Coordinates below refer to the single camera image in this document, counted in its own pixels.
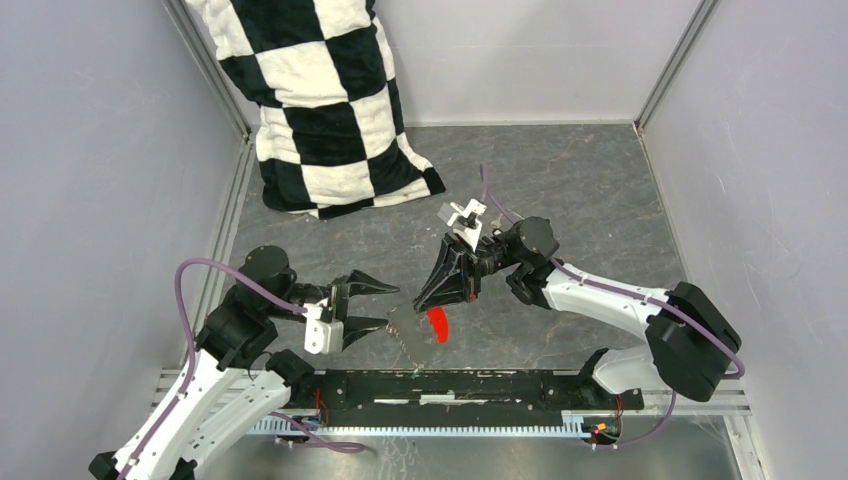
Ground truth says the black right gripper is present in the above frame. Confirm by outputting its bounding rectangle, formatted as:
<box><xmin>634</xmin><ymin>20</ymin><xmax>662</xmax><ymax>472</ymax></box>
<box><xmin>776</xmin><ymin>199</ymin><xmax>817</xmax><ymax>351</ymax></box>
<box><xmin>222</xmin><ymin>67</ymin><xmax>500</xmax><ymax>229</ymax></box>
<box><xmin>413</xmin><ymin>232</ymin><xmax>518</xmax><ymax>311</ymax></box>

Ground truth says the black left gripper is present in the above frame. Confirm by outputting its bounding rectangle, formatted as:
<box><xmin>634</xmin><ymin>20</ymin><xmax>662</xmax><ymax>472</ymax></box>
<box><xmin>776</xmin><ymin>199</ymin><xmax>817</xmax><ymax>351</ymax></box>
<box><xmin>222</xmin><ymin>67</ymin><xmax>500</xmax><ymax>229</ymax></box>
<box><xmin>268</xmin><ymin>268</ymin><xmax>401</xmax><ymax>350</ymax></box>

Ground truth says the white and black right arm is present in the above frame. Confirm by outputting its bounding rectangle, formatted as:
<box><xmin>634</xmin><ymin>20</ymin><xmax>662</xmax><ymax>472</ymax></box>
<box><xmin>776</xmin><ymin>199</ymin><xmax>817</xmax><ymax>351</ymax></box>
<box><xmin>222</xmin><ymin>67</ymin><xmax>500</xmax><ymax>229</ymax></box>
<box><xmin>412</xmin><ymin>217</ymin><xmax>744</xmax><ymax>408</ymax></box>

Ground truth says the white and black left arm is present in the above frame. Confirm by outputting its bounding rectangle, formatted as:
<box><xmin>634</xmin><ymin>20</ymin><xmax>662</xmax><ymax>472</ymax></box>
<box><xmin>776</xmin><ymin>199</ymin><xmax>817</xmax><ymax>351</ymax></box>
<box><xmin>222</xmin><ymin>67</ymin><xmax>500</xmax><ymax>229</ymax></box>
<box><xmin>89</xmin><ymin>246</ymin><xmax>399</xmax><ymax>479</ymax></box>

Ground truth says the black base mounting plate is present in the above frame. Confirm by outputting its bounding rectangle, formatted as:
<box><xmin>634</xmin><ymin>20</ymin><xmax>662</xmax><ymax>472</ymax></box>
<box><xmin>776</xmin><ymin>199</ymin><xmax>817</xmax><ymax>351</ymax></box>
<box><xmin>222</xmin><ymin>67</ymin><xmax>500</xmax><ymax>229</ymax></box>
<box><xmin>285</xmin><ymin>370</ymin><xmax>644</xmax><ymax>427</ymax></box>

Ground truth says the black white checkered cloth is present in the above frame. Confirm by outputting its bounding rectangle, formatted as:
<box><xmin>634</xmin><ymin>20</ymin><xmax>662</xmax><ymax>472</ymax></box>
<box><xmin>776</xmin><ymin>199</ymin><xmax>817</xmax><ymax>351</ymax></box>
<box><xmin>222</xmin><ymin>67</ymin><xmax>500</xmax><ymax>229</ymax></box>
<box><xmin>192</xmin><ymin>1</ymin><xmax>445</xmax><ymax>220</ymax></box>

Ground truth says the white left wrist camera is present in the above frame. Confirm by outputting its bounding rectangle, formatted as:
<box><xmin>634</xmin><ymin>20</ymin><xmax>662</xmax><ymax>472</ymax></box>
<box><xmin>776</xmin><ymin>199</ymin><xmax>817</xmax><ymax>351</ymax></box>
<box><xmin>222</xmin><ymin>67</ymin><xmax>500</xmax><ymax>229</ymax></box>
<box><xmin>303</xmin><ymin>299</ymin><xmax>344</xmax><ymax>355</ymax></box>

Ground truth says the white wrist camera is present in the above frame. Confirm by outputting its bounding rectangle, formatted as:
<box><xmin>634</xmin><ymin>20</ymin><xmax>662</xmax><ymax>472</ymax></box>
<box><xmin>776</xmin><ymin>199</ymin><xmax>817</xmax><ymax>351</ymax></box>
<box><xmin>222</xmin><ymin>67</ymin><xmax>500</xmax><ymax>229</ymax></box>
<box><xmin>438</xmin><ymin>199</ymin><xmax>487</xmax><ymax>251</ymax></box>
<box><xmin>303</xmin><ymin>299</ymin><xmax>344</xmax><ymax>355</ymax></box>

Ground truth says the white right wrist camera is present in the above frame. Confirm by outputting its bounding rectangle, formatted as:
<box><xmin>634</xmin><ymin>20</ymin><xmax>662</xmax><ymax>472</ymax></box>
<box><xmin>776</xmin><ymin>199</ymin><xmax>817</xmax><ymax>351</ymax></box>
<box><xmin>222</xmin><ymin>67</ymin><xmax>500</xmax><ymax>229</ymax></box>
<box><xmin>438</xmin><ymin>199</ymin><xmax>487</xmax><ymax>251</ymax></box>

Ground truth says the white slotted cable duct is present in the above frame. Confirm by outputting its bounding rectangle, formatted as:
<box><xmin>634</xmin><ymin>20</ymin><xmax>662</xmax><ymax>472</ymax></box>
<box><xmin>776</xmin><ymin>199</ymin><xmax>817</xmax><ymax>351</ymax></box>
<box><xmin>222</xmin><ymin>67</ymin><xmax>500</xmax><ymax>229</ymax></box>
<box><xmin>173</xmin><ymin>413</ymin><xmax>598</xmax><ymax>439</ymax></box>

